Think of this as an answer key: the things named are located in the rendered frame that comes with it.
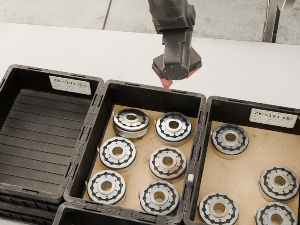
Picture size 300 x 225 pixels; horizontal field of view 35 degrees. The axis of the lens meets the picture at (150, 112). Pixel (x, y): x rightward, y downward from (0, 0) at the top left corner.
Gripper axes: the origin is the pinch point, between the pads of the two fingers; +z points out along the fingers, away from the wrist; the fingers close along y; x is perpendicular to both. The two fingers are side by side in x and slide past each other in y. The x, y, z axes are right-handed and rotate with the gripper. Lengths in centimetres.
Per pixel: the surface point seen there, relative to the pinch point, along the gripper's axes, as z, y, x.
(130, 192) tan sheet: 21.4, -21.8, -11.7
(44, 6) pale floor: 123, 16, 156
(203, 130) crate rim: 12.2, 2.4, -10.6
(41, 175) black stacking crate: 22.8, -39.4, 6.4
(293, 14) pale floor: 118, 136, 64
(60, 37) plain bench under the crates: 42, -7, 63
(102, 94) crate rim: 14.2, -14.0, 15.1
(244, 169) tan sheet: 21.2, 8.2, -23.3
